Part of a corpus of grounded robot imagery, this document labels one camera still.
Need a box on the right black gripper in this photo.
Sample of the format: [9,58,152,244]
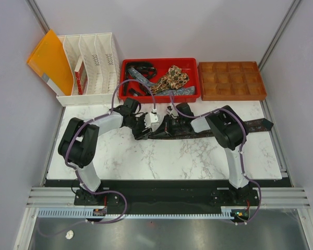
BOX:
[154,114,185,138]

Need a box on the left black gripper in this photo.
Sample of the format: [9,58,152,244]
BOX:
[126,112,152,141]

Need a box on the brown blue patterned tie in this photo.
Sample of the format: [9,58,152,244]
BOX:
[148,118,274,140]

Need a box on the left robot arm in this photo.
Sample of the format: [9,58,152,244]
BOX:
[58,98,160,205]

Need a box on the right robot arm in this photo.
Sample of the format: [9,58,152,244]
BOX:
[151,103,250,205]

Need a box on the light blue paisley tie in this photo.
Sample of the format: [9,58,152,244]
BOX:
[131,68,195,96]

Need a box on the floral beige green tie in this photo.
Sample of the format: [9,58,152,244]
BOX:
[150,65,190,95]

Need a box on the red plastic tray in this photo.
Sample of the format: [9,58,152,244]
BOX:
[118,57,202,105]

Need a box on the orange compartment tray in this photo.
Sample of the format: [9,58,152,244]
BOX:
[198,61,267,101]

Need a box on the black dark tie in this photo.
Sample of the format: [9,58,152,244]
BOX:
[123,61,157,96]

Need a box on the white file organizer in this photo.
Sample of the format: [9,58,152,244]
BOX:
[57,33,121,107]

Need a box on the red book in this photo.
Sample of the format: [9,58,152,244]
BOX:
[74,56,88,95]

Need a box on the orange folder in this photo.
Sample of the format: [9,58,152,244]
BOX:
[27,30,74,96]

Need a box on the white crumpled paper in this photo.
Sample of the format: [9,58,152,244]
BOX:
[65,230,74,240]

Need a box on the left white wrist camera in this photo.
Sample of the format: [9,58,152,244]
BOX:
[144,112,161,132]

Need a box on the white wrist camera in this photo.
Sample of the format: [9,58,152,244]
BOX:
[144,112,161,132]
[166,106,178,119]

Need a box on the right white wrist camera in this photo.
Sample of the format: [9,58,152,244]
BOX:
[166,106,178,119]

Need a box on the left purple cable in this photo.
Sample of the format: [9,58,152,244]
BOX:
[37,79,158,238]

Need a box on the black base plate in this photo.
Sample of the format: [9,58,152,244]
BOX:
[75,180,260,207]

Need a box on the grey cable duct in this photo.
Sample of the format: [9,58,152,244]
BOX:
[37,207,248,219]

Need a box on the aluminium frame rail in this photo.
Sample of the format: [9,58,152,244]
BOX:
[27,187,310,209]

